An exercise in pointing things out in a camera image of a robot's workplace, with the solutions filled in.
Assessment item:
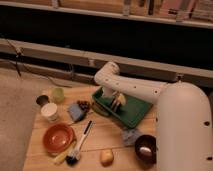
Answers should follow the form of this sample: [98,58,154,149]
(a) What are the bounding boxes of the orange plastic bowl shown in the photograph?
[42,123,75,154]

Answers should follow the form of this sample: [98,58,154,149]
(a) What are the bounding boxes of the grey cloth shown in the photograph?
[122,128,142,146]

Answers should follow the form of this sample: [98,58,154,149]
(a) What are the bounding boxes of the wooden board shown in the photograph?
[23,86,157,171]

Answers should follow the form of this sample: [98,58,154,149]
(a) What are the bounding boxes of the green toy cucumber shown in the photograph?
[92,104,110,117]

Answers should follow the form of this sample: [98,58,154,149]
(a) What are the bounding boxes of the purple toy grapes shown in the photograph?
[77,100,91,112]

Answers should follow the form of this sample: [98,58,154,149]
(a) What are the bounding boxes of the yellow toy corn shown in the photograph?
[53,141,76,165]

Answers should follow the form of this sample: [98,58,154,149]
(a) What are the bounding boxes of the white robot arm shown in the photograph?
[94,62,213,171]

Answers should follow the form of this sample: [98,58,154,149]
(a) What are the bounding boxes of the white paper cup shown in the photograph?
[41,103,59,122]

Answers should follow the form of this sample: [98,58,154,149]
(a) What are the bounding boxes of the white handled brush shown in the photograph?
[65,120,93,166]

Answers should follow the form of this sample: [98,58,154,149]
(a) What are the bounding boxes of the green plastic tray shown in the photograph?
[92,88,152,128]

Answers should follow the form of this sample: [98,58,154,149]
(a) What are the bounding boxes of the yellow toy potato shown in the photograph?
[100,149,114,166]

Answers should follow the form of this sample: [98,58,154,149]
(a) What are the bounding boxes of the green plastic cup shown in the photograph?
[52,87,64,103]

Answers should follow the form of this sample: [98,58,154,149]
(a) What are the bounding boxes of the small dark cup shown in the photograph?
[36,95,49,107]

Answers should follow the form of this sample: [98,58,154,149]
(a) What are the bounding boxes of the dark brown bowl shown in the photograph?
[135,135,156,164]

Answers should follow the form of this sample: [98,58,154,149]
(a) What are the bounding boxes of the blue sponge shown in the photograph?
[68,103,84,122]

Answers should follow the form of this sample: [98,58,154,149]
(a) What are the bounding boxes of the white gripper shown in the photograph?
[102,87,126,109]

